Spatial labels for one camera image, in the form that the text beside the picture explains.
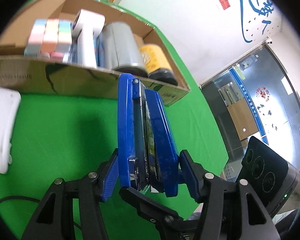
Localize red wall sign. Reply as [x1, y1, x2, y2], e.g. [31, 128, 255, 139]
[219, 0, 230, 10]

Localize white handheld fan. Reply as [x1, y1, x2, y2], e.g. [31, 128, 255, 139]
[71, 9, 106, 68]

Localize silver metal cylinder can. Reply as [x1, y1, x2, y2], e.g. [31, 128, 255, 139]
[98, 22, 148, 77]

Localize pastel puzzle cube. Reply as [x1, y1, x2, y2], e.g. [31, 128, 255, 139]
[24, 18, 72, 62]

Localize colourful cartoon picture book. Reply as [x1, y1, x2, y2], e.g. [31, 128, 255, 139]
[68, 34, 106, 69]

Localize yellow spray can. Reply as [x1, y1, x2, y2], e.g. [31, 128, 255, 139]
[139, 44, 178, 86]

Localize white power bank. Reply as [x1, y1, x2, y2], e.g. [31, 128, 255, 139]
[0, 87, 21, 174]

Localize green table mat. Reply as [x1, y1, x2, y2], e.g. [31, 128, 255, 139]
[0, 0, 229, 240]

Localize glass door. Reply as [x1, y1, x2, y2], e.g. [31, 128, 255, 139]
[201, 45, 300, 168]

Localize blue stapler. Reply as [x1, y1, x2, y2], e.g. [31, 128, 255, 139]
[117, 73, 179, 197]

